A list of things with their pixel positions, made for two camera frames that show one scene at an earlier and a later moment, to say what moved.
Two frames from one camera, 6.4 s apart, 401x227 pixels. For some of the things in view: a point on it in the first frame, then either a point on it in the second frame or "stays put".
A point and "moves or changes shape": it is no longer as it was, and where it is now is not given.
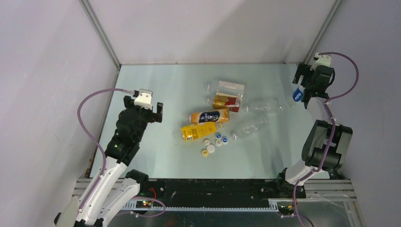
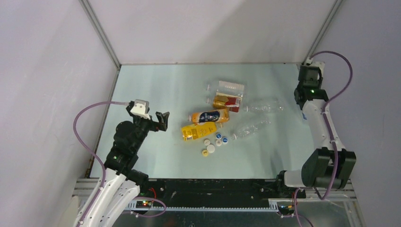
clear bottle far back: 227,87 stays put
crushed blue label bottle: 297,94 moves or changes shape
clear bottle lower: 251,128 stays put
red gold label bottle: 223,101 stays put
